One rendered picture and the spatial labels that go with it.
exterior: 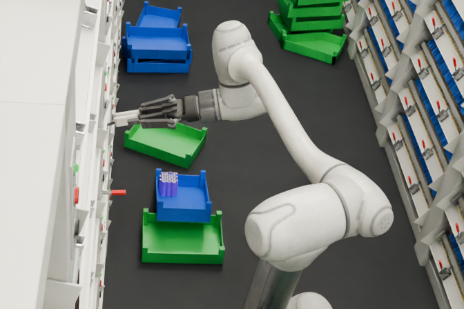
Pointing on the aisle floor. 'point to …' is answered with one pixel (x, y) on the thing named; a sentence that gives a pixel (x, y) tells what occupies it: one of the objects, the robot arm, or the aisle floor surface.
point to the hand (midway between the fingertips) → (127, 118)
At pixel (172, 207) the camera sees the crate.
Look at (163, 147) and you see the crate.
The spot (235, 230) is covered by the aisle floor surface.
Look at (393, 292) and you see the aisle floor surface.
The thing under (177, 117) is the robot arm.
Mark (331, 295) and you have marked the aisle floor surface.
